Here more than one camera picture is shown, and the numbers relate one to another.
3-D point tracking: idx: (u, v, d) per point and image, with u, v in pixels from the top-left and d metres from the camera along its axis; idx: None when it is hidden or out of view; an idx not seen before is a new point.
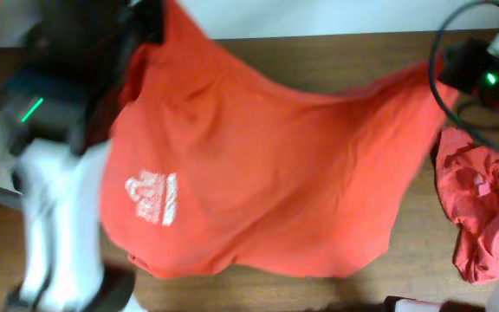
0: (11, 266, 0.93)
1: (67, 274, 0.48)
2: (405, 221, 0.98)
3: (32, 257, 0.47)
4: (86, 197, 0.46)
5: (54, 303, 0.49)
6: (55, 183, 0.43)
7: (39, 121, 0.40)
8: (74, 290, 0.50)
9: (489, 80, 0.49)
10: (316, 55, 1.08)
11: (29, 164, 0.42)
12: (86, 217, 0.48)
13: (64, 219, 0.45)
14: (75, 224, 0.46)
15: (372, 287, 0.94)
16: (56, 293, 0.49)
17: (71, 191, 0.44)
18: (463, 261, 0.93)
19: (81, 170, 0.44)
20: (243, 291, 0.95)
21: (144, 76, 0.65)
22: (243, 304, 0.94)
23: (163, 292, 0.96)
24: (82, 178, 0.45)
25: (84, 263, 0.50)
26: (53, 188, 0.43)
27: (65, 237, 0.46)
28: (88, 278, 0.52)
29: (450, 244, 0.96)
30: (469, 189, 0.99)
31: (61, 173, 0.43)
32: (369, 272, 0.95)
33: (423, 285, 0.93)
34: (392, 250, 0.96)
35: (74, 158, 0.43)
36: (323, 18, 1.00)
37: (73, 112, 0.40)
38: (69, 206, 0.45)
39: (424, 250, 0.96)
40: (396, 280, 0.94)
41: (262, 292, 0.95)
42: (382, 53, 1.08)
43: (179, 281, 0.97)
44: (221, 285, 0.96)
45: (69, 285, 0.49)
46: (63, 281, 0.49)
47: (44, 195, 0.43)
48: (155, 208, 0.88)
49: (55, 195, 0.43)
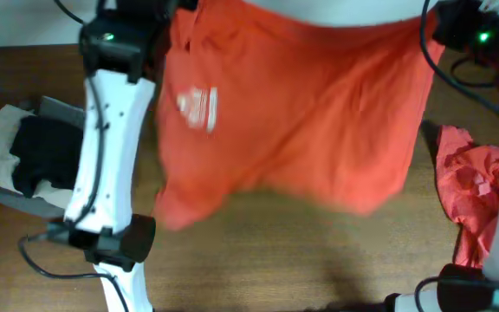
0: (9, 267, 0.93)
1: (106, 195, 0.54)
2: (405, 220, 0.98)
3: (82, 179, 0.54)
4: (132, 121, 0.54)
5: (93, 230, 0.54)
6: (115, 103, 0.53)
7: (114, 52, 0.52)
8: (111, 219, 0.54)
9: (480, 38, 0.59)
10: None
11: (95, 89, 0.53)
12: (132, 139, 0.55)
13: (117, 135, 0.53)
14: (124, 146, 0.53)
15: (372, 287, 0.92)
16: (93, 215, 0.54)
17: (125, 113, 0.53)
18: (463, 260, 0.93)
19: (133, 100, 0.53)
20: (243, 291, 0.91)
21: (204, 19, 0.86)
22: (243, 304, 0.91)
23: (159, 292, 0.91)
24: (139, 99, 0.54)
25: (121, 184, 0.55)
26: (114, 106, 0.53)
27: (113, 152, 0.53)
28: (123, 207, 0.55)
29: (450, 244, 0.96)
30: (469, 189, 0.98)
31: (119, 88, 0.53)
32: (371, 272, 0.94)
33: (424, 284, 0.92)
34: (393, 250, 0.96)
35: (128, 86, 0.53)
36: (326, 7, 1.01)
37: (136, 48, 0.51)
38: (121, 124, 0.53)
39: (424, 250, 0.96)
40: (397, 280, 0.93)
41: (261, 291, 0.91)
42: None
43: (177, 280, 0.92)
44: (222, 284, 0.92)
45: (110, 211, 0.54)
46: (100, 204, 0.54)
47: (104, 108, 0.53)
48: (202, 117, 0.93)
49: (114, 113, 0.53)
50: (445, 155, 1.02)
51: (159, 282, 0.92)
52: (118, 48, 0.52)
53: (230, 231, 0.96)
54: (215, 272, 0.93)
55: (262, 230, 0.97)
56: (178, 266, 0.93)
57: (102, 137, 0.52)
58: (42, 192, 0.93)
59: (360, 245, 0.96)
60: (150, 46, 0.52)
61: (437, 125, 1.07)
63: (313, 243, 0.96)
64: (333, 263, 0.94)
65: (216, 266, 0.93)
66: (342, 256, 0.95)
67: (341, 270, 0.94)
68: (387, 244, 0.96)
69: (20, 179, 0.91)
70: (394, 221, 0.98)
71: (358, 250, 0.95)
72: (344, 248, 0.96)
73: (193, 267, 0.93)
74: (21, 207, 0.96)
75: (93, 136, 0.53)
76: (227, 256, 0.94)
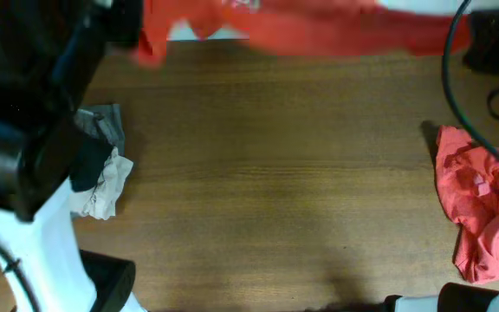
0: None
1: (51, 307, 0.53)
2: (405, 220, 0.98)
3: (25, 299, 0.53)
4: (48, 248, 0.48)
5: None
6: (16, 245, 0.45)
7: None
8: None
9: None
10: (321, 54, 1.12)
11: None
12: (54, 255, 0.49)
13: (35, 269, 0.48)
14: (47, 270, 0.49)
15: (373, 287, 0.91)
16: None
17: (32, 249, 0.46)
18: (463, 261, 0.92)
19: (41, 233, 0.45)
20: (243, 291, 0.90)
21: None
22: (243, 305, 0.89)
23: (158, 293, 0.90)
24: (44, 228, 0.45)
25: (65, 293, 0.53)
26: (17, 249, 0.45)
27: (40, 280, 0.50)
28: (80, 298, 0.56)
29: (450, 244, 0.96)
30: (469, 189, 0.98)
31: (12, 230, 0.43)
32: (372, 272, 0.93)
33: (424, 285, 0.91)
34: (393, 250, 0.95)
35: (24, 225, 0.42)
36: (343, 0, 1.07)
37: (9, 162, 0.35)
38: (34, 259, 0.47)
39: (424, 250, 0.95)
40: (398, 280, 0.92)
41: (261, 291, 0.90)
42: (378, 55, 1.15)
43: (176, 281, 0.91)
44: (221, 285, 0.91)
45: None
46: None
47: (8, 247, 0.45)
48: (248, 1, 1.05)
49: (17, 254, 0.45)
50: (445, 155, 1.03)
51: (158, 283, 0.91)
52: None
53: (230, 230, 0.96)
54: (214, 272, 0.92)
55: (261, 229, 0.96)
56: (177, 266, 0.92)
57: (20, 276, 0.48)
58: None
59: (360, 245, 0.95)
60: (33, 152, 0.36)
61: (437, 125, 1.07)
63: (313, 243, 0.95)
64: (333, 263, 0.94)
65: (216, 266, 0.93)
66: (342, 256, 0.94)
67: (341, 270, 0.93)
68: (386, 244, 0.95)
69: None
70: (393, 221, 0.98)
71: (358, 250, 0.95)
72: (345, 247, 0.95)
73: (192, 268, 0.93)
74: None
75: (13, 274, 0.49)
76: (226, 256, 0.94)
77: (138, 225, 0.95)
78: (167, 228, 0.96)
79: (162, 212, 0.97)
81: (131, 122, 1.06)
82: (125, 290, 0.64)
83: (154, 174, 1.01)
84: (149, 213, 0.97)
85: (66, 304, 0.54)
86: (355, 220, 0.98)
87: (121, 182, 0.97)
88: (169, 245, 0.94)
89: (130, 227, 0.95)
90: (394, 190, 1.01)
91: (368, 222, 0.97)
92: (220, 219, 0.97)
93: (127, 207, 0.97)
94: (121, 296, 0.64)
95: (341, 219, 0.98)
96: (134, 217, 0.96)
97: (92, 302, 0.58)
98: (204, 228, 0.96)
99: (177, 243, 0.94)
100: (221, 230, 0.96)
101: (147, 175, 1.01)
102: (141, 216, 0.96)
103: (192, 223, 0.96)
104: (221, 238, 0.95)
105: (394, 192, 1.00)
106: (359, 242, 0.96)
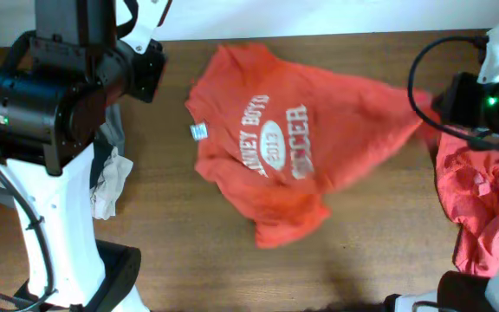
0: (7, 267, 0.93)
1: (65, 278, 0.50)
2: (405, 221, 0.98)
3: (38, 272, 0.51)
4: (71, 209, 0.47)
5: (63, 302, 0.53)
6: (40, 199, 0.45)
7: (16, 126, 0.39)
8: (77, 297, 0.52)
9: (489, 103, 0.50)
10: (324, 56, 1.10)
11: (16, 183, 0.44)
12: (74, 218, 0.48)
13: (55, 231, 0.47)
14: (67, 237, 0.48)
15: (373, 287, 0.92)
16: (56, 295, 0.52)
17: (54, 209, 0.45)
18: (463, 261, 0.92)
19: (65, 189, 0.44)
20: (243, 292, 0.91)
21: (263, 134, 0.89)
22: (243, 305, 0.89)
23: (158, 294, 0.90)
24: (69, 185, 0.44)
25: (81, 263, 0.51)
26: (40, 204, 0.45)
27: (57, 245, 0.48)
28: (91, 278, 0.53)
29: (450, 244, 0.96)
30: (469, 189, 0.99)
31: (40, 181, 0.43)
32: (372, 272, 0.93)
33: (424, 285, 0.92)
34: (393, 250, 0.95)
35: (52, 176, 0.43)
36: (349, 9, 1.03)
37: (47, 116, 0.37)
38: (54, 221, 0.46)
39: (424, 250, 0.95)
40: (398, 280, 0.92)
41: (261, 291, 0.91)
42: (384, 51, 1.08)
43: (177, 281, 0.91)
44: (221, 285, 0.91)
45: (72, 291, 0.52)
46: (61, 287, 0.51)
47: (31, 201, 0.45)
48: (259, 113, 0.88)
49: (41, 208, 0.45)
50: (445, 155, 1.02)
51: (158, 284, 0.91)
52: (25, 122, 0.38)
53: (230, 230, 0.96)
54: (214, 272, 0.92)
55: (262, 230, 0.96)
56: (177, 267, 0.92)
57: (39, 235, 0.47)
58: None
59: (360, 245, 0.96)
60: (68, 108, 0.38)
61: None
63: (313, 243, 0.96)
64: (333, 263, 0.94)
65: (216, 267, 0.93)
66: (343, 256, 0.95)
67: (341, 270, 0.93)
68: (386, 244, 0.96)
69: None
70: (393, 221, 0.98)
71: (358, 250, 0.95)
72: (345, 247, 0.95)
73: (192, 268, 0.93)
74: None
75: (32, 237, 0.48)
76: (226, 256, 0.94)
77: (138, 225, 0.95)
78: (166, 228, 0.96)
79: (163, 213, 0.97)
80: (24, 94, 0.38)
81: (130, 122, 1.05)
82: (126, 285, 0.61)
83: (153, 173, 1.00)
84: (149, 213, 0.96)
85: (80, 277, 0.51)
86: (355, 220, 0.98)
87: (121, 182, 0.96)
88: (170, 245, 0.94)
89: (130, 227, 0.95)
90: (393, 190, 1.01)
91: (367, 222, 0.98)
92: (220, 219, 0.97)
93: (127, 207, 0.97)
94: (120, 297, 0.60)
95: (341, 218, 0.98)
96: (134, 217, 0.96)
97: (100, 280, 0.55)
98: (204, 229, 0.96)
99: (177, 243, 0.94)
100: (221, 230, 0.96)
101: (147, 174, 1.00)
102: (140, 216, 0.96)
103: (192, 223, 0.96)
104: (222, 239, 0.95)
105: (393, 192, 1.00)
106: (359, 242, 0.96)
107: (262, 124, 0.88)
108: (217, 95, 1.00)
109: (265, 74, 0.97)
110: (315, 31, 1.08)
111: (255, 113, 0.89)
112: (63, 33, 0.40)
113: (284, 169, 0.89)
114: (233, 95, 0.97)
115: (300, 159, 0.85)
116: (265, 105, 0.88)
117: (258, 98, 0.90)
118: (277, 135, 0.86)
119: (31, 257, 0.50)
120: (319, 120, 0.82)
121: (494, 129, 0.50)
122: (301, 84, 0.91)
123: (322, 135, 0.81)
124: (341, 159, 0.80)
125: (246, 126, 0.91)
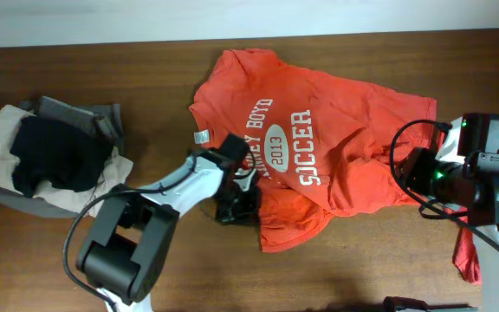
0: (9, 267, 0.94)
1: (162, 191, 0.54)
2: (405, 220, 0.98)
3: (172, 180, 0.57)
4: (204, 184, 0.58)
5: (106, 214, 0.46)
6: (207, 167, 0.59)
7: (204, 159, 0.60)
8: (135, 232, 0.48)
9: (437, 177, 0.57)
10: (324, 55, 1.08)
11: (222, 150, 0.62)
12: (198, 194, 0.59)
13: (204, 178, 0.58)
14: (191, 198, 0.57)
15: (372, 288, 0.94)
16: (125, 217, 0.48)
17: (204, 179, 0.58)
18: (463, 262, 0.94)
19: (216, 184, 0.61)
20: (243, 292, 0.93)
21: (265, 141, 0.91)
22: (243, 304, 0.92)
23: (159, 294, 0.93)
24: (214, 185, 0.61)
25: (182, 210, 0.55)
26: (205, 172, 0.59)
27: (193, 184, 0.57)
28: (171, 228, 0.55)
29: (450, 244, 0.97)
30: None
31: (210, 165, 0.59)
32: (371, 272, 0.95)
33: (422, 285, 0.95)
34: (393, 250, 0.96)
35: (210, 186, 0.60)
36: (344, 17, 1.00)
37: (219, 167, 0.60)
38: (206, 184, 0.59)
39: (424, 250, 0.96)
40: (397, 281, 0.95)
41: (262, 292, 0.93)
42: (383, 54, 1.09)
43: (178, 282, 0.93)
44: (221, 285, 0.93)
45: (183, 201, 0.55)
46: (172, 191, 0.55)
47: (200, 171, 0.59)
48: (263, 117, 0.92)
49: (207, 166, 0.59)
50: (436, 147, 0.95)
51: (159, 284, 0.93)
52: (206, 166, 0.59)
53: (229, 231, 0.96)
54: (214, 273, 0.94)
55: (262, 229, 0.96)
56: (177, 267, 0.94)
57: (187, 174, 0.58)
58: (42, 192, 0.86)
59: (360, 245, 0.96)
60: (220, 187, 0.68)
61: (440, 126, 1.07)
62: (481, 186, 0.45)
63: (313, 243, 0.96)
64: (333, 263, 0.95)
65: (216, 267, 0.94)
66: (342, 257, 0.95)
67: (341, 270, 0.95)
68: (386, 244, 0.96)
69: (19, 179, 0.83)
70: (393, 220, 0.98)
71: (358, 250, 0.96)
72: (345, 247, 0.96)
73: (193, 268, 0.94)
74: (20, 209, 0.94)
75: (196, 176, 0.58)
76: (226, 256, 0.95)
77: None
78: None
79: None
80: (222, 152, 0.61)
81: (131, 122, 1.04)
82: (147, 287, 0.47)
83: (153, 175, 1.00)
84: None
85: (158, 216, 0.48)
86: (355, 220, 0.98)
87: None
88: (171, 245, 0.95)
89: None
90: None
91: (367, 222, 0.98)
92: None
93: None
94: (145, 284, 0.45)
95: (342, 219, 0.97)
96: None
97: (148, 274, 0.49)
98: (204, 229, 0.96)
99: (177, 243, 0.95)
100: (221, 230, 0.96)
101: (146, 173, 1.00)
102: None
103: (191, 224, 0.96)
104: (220, 239, 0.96)
105: None
106: (359, 242, 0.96)
107: (265, 127, 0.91)
108: (225, 103, 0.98)
109: (272, 82, 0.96)
110: (317, 31, 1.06)
111: (258, 116, 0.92)
112: (230, 152, 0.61)
113: (289, 173, 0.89)
114: (238, 100, 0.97)
115: (303, 165, 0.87)
116: (268, 109, 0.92)
117: (263, 102, 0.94)
118: (281, 139, 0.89)
119: (172, 174, 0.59)
120: (321, 131, 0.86)
121: (479, 200, 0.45)
122: (307, 92, 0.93)
123: (330, 146, 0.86)
124: (339, 170, 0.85)
125: (249, 129, 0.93)
